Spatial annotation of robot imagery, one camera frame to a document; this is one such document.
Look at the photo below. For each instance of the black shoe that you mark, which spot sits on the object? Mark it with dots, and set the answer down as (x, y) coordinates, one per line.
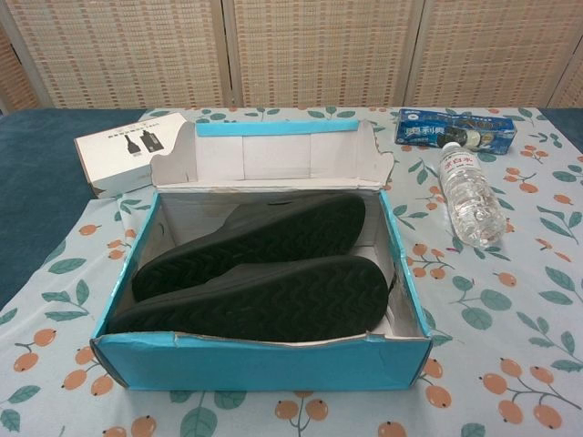
(255, 236)
(255, 300)

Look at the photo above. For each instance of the blue cardboard shoe box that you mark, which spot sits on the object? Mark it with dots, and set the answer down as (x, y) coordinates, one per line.
(255, 364)

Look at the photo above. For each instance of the blue snack package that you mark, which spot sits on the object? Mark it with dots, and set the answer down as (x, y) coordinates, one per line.
(419, 129)

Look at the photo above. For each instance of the white product box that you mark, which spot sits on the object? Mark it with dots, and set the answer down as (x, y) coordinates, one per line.
(109, 155)

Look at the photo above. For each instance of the clear plastic water bottle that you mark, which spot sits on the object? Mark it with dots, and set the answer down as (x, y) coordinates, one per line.
(469, 200)

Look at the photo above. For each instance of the bamboo folding screen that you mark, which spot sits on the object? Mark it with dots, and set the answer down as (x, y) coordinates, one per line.
(136, 45)

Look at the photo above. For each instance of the floral patterned tablecloth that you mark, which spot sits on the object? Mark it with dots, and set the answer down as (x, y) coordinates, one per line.
(501, 341)

